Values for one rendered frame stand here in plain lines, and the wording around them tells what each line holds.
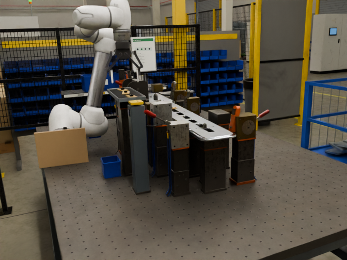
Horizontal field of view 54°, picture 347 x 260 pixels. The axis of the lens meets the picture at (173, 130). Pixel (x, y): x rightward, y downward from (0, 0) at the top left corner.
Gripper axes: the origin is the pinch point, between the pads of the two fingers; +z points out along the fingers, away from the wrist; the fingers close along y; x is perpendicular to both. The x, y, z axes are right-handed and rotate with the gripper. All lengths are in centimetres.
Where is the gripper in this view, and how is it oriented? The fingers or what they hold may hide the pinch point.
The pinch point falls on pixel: (125, 80)
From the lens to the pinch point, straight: 186.1
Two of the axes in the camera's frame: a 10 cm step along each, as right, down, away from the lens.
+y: 10.0, -0.6, 0.8
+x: -0.9, -2.6, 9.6
